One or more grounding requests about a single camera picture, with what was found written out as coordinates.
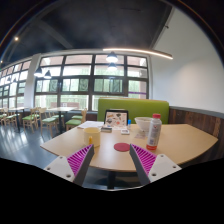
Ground wooden dining table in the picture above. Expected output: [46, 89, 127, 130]
[46, 106, 78, 134]
[8, 106, 29, 133]

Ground flat round red coaster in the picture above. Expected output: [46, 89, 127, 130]
[113, 142, 131, 153]

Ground white paper sheets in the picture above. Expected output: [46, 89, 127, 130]
[77, 120, 105, 130]

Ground red-capped clear drink bottle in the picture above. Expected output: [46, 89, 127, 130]
[145, 113, 163, 151]

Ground curved linear ceiling light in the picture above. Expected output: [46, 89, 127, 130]
[102, 47, 174, 61]

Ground cream mug with yellow handle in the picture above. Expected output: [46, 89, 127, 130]
[82, 126, 102, 148]

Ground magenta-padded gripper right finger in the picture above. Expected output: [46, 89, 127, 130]
[129, 143, 183, 187]

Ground group of pendant lamps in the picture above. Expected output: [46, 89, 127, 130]
[33, 51, 120, 80]

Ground large black-framed window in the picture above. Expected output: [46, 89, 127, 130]
[0, 53, 150, 113]

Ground white ceramic bowl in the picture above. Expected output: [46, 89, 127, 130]
[134, 116, 154, 132]

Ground group of green-seated wooden chairs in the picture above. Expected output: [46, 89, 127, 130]
[0, 106, 88, 138]

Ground small dark box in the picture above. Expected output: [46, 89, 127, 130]
[100, 125, 113, 133]

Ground green upholstered bench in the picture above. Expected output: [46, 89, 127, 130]
[96, 97, 170, 125]

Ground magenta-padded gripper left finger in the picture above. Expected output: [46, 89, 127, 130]
[43, 143, 95, 187]

